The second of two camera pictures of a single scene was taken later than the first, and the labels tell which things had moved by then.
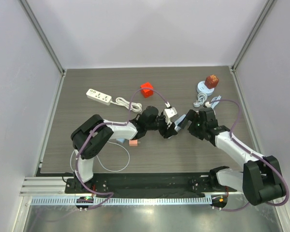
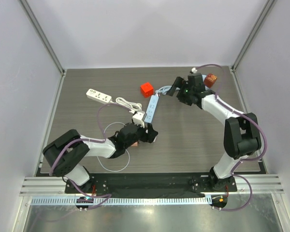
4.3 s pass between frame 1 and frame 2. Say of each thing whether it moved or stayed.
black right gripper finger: moved
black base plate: stayed
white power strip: stayed
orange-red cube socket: stayed
